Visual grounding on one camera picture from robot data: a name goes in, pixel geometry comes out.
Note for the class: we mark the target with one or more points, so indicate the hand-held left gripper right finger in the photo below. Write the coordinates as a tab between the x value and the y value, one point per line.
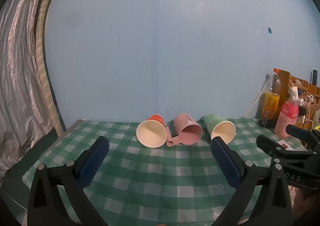
225	163

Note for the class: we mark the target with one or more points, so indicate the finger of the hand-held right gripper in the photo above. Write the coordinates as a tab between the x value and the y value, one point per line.
297	131
268	145

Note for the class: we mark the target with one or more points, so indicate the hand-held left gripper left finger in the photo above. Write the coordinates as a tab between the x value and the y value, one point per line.
93	163

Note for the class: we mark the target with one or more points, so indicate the green paper cup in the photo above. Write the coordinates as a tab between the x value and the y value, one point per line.
220	128

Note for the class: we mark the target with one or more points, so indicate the red paper cup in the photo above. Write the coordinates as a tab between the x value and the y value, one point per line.
151	133

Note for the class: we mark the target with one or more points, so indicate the person's right hand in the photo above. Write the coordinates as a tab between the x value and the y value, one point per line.
307	206

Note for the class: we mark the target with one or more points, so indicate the small white card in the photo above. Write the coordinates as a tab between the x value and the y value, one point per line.
283	144

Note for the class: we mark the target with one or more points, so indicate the pink drink bottle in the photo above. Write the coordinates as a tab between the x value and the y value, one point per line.
286	116

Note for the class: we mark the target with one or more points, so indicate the orange drink bottle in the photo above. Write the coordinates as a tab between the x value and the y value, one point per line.
271	101

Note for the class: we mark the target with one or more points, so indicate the wooden rack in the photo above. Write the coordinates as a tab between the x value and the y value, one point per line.
285	83

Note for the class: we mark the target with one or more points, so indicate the pink plastic mug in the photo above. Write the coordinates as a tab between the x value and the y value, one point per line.
188	130

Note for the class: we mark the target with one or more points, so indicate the green checked tablecloth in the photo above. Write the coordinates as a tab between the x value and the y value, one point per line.
155	181

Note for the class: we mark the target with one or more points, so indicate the silver curtain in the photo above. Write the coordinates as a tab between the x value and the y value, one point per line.
17	78

